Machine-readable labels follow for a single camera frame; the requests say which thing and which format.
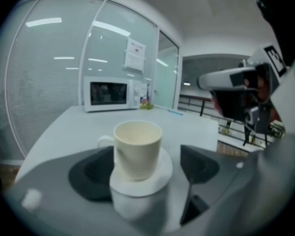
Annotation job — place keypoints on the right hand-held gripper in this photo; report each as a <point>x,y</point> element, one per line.
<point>275,58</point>

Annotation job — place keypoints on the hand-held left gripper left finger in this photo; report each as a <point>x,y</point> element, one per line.
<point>54,181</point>

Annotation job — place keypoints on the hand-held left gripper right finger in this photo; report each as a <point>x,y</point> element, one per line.
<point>223,181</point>

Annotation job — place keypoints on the white saucer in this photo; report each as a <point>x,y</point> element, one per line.
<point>162,173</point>

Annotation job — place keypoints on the cream cup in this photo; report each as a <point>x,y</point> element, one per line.
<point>140,154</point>

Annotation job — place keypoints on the person's right hand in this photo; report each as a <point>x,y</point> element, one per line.
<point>263,90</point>

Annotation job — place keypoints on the light blue pen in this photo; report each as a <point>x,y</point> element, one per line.
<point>175,112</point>

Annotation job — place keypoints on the frosted glass door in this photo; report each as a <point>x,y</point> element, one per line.
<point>166,77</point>

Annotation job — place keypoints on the grey table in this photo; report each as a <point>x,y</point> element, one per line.
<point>88,126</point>

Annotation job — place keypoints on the small flower bouquet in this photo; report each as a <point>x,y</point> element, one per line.
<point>146,105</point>

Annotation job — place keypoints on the white microwave oven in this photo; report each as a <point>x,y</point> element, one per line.
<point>135,95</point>

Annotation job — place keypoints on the white paper notice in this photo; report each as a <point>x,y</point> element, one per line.
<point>137,48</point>
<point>132,61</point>

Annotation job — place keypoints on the person's torso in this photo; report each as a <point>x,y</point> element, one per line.
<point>285,13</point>

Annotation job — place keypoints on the black railing with wooden rail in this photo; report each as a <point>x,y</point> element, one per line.
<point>201,107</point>

